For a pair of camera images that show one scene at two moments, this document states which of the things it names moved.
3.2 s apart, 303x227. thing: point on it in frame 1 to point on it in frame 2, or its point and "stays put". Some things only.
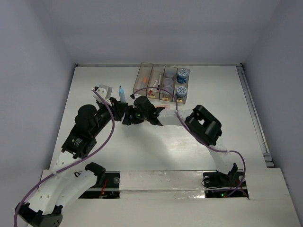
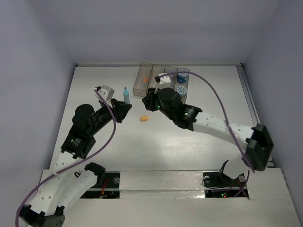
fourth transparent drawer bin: (181, 83) stays put
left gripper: (118, 109) stays put
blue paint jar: (182, 75) stays put
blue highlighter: (121, 94) to (126, 96)
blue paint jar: (181, 91) stays put
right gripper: (130, 110) to (149, 100)
